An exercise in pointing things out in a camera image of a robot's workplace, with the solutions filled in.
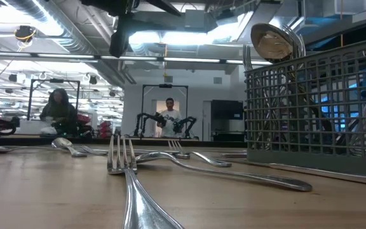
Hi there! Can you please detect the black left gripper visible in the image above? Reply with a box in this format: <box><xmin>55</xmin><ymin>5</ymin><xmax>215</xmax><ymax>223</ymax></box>
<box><xmin>109</xmin><ymin>14</ymin><xmax>139</xmax><ymax>59</ymax></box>

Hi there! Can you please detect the long ceiling light strip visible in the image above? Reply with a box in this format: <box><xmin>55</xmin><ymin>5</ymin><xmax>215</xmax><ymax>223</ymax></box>
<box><xmin>0</xmin><ymin>52</ymin><xmax>275</xmax><ymax>66</ymax></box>

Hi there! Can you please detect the grey ceiling box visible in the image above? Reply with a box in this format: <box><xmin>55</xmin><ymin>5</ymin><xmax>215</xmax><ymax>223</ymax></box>
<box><xmin>184</xmin><ymin>8</ymin><xmax>207</xmax><ymax>30</ymax></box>

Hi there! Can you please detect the red equipment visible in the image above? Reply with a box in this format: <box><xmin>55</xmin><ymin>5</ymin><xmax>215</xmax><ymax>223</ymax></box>
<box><xmin>76</xmin><ymin>113</ymin><xmax>92</xmax><ymax>128</ymax></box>
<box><xmin>98</xmin><ymin>120</ymin><xmax>113</xmax><ymax>138</ymax></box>

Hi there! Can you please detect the person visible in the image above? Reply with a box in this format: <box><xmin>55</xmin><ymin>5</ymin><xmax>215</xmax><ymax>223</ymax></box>
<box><xmin>39</xmin><ymin>88</ymin><xmax>79</xmax><ymax>136</ymax></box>
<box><xmin>156</xmin><ymin>97</ymin><xmax>184</xmax><ymax>139</ymax></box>

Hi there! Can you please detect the white box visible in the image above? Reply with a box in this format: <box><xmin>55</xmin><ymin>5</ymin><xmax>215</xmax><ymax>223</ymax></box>
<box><xmin>17</xmin><ymin>119</ymin><xmax>46</xmax><ymax>135</ymax></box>

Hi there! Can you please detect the black cabinet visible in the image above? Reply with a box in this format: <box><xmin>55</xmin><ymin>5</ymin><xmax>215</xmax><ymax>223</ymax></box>
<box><xmin>210</xmin><ymin>99</ymin><xmax>245</xmax><ymax>142</ymax></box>

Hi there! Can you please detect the grey mesh cutlery caddy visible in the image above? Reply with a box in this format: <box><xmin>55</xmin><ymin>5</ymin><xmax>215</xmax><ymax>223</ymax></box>
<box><xmin>244</xmin><ymin>36</ymin><xmax>366</xmax><ymax>176</ymax></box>

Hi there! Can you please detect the black gantry frame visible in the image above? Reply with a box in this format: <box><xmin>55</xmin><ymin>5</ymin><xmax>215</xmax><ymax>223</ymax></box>
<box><xmin>27</xmin><ymin>78</ymin><xmax>81</xmax><ymax>121</ymax></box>
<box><xmin>140</xmin><ymin>83</ymin><xmax>189</xmax><ymax>138</ymax></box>

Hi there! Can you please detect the silver ventilation duct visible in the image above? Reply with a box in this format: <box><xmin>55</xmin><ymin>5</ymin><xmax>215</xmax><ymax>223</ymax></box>
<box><xmin>3</xmin><ymin>0</ymin><xmax>98</xmax><ymax>55</ymax></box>

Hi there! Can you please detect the black reel yellow cord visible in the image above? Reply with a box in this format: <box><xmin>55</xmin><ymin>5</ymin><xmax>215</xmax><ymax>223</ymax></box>
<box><xmin>13</xmin><ymin>25</ymin><xmax>37</xmax><ymax>44</ymax></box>

